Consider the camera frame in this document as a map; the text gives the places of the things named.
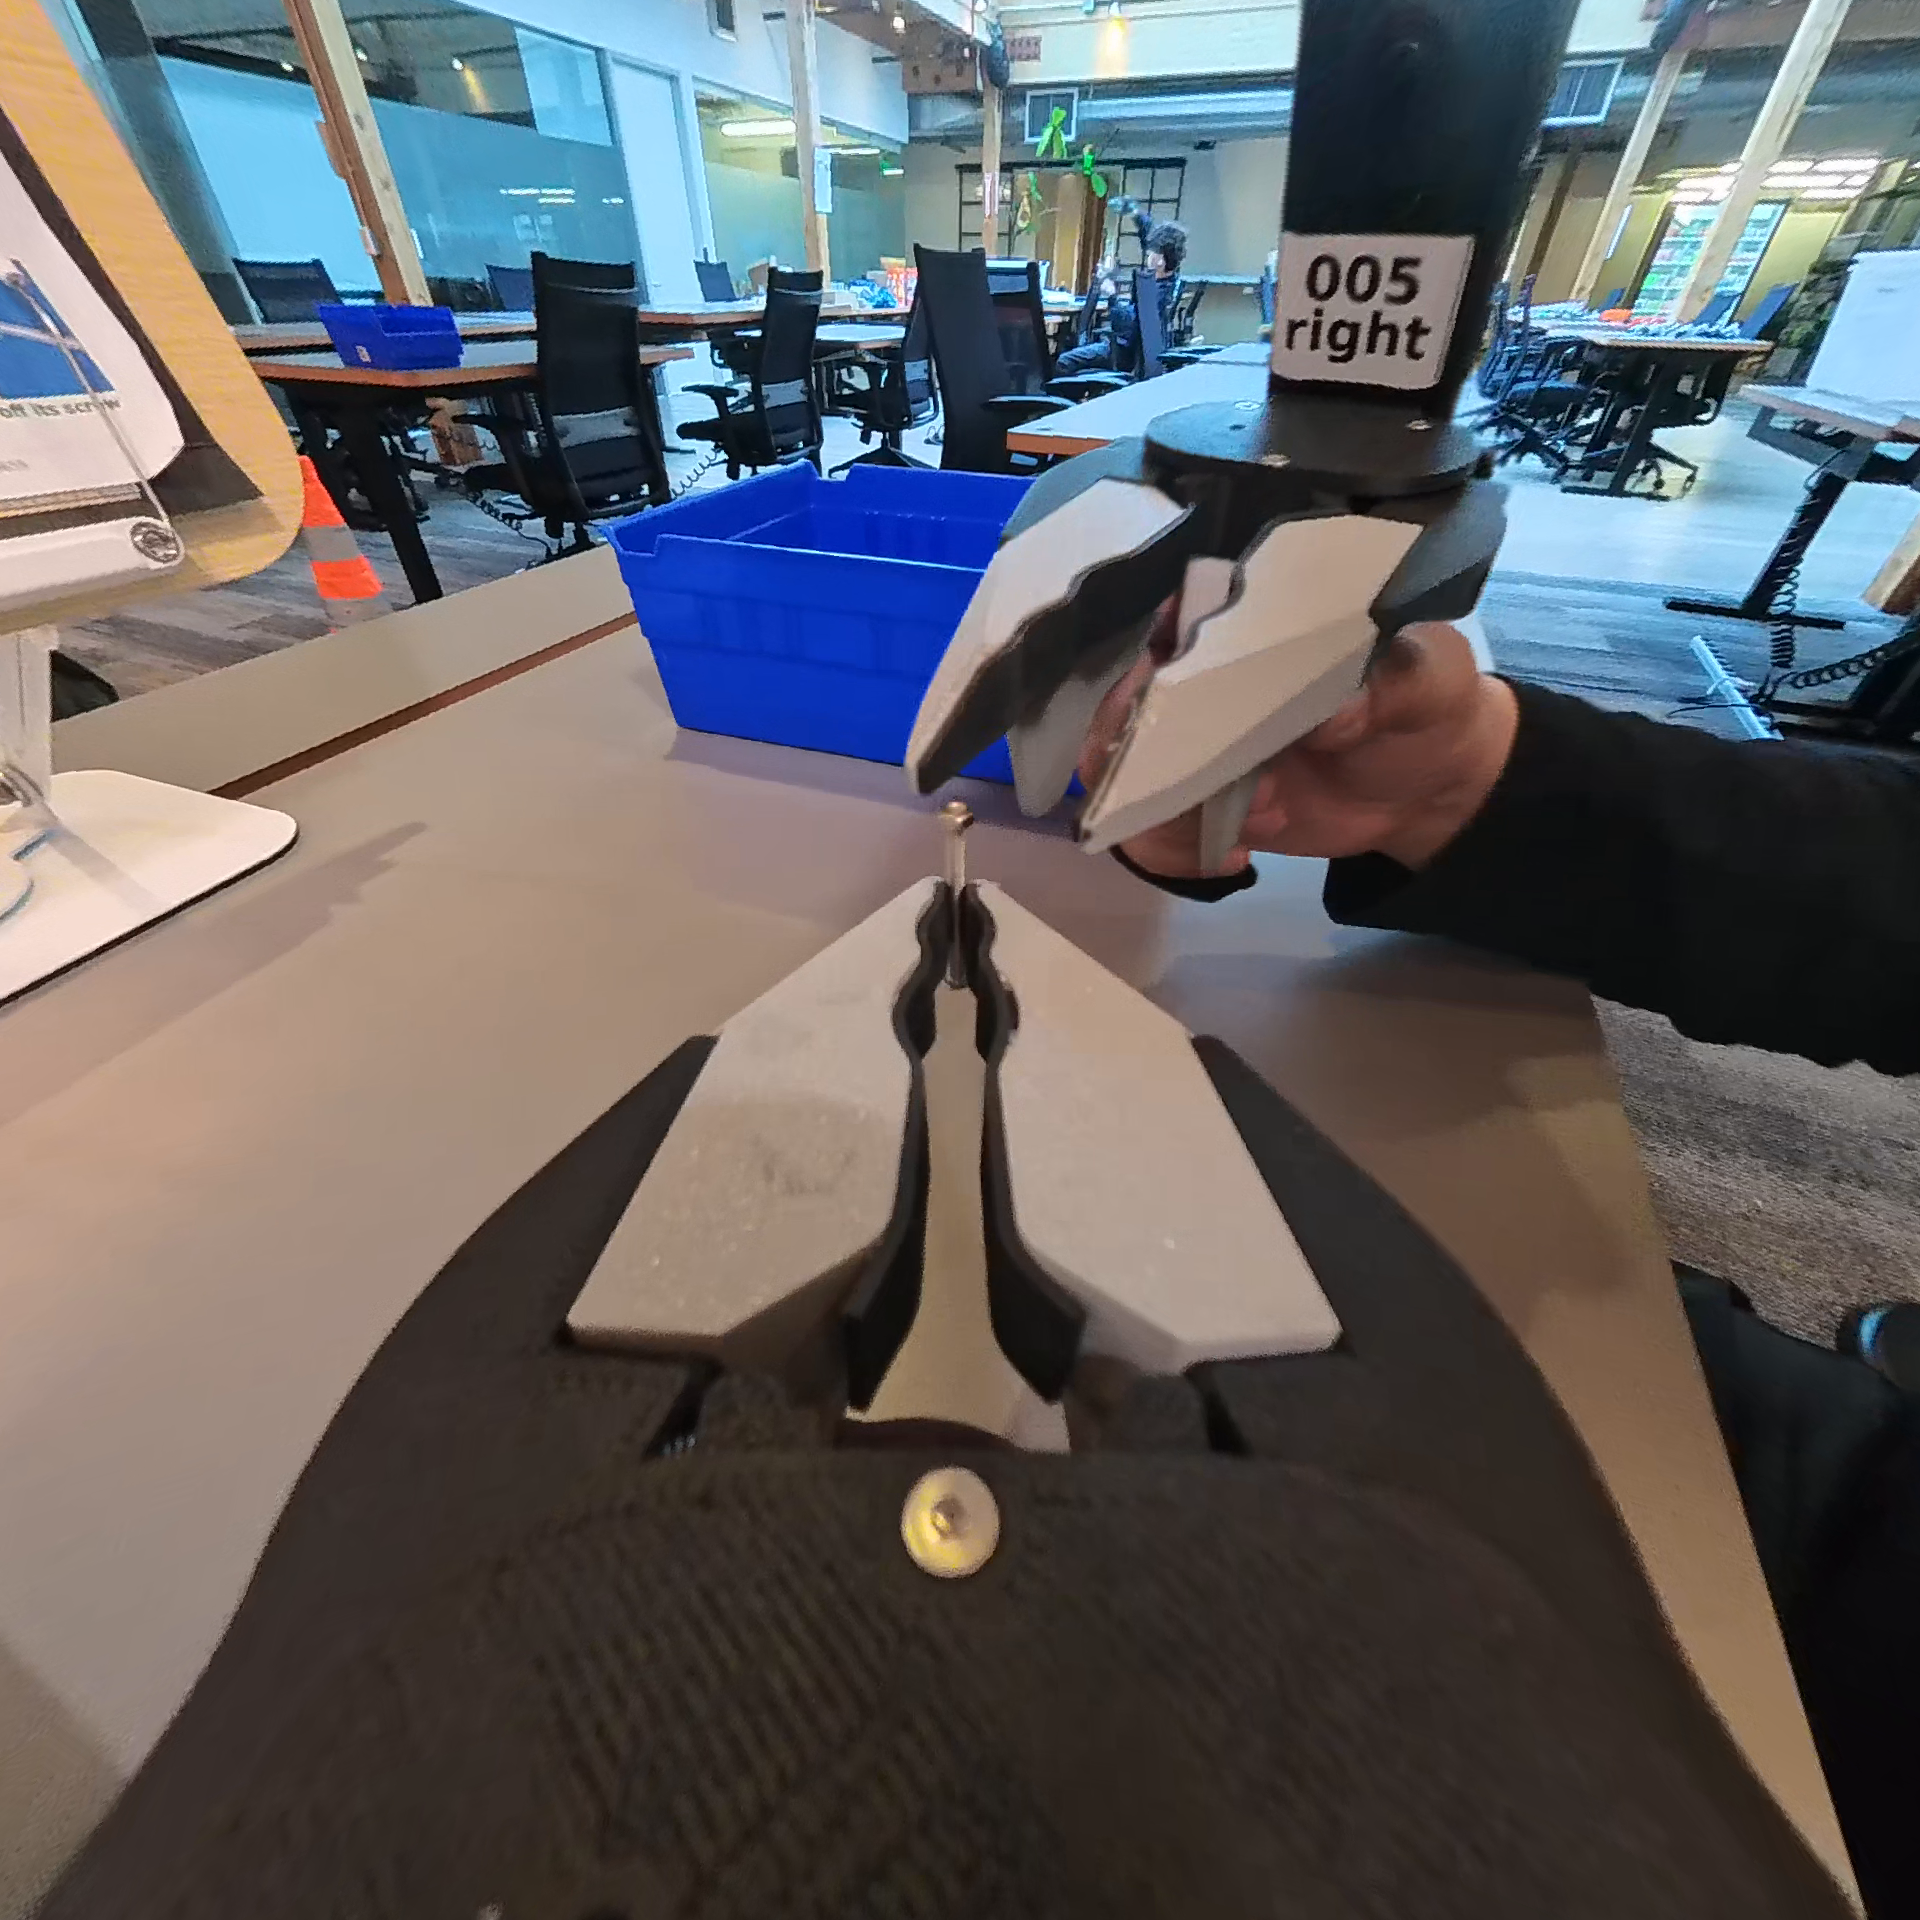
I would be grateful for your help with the white document stand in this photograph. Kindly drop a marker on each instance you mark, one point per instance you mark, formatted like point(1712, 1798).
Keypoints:
point(136, 857)

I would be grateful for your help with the lit drinks fridge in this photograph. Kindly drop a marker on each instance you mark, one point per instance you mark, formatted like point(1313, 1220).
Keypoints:
point(1708, 256)

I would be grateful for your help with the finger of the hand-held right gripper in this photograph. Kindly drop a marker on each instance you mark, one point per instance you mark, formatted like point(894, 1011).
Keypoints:
point(1260, 662)
point(1050, 599)

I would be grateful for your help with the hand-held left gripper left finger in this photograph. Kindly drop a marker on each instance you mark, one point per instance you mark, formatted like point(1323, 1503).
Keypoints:
point(748, 1188)

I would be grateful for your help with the printed instruction sheet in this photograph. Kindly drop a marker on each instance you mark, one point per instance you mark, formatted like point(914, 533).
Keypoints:
point(77, 389)

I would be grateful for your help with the person's right hand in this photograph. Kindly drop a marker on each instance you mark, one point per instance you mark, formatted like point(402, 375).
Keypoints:
point(1410, 749)

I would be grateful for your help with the person's legs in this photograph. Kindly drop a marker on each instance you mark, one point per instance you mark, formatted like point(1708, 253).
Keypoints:
point(1830, 1574)

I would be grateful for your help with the white power strip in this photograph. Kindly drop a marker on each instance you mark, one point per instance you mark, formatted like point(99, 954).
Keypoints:
point(1730, 683)

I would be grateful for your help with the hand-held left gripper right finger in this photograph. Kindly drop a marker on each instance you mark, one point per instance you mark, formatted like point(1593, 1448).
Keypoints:
point(1152, 1188)

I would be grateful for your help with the black office chair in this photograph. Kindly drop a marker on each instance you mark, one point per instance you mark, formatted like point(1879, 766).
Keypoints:
point(593, 389)
point(967, 344)
point(772, 376)

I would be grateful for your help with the stack of blue bins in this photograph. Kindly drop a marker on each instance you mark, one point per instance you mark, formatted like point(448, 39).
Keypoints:
point(390, 338)

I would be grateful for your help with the wood-edged office desk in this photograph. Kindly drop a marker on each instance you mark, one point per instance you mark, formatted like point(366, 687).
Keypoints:
point(452, 367)
point(1140, 407)
point(1846, 414)

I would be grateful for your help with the person's right forearm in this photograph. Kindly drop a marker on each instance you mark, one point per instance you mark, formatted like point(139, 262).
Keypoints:
point(1679, 870)

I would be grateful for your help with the white storage box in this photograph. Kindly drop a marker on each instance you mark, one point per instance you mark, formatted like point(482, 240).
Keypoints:
point(1875, 323)

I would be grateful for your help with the blue plastic bin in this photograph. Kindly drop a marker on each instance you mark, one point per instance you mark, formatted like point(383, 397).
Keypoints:
point(809, 630)

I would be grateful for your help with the steel screw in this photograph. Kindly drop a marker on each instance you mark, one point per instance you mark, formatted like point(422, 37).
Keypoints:
point(954, 900)

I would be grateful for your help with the orange striped traffic cone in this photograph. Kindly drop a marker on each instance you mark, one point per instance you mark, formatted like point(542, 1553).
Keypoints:
point(340, 562)

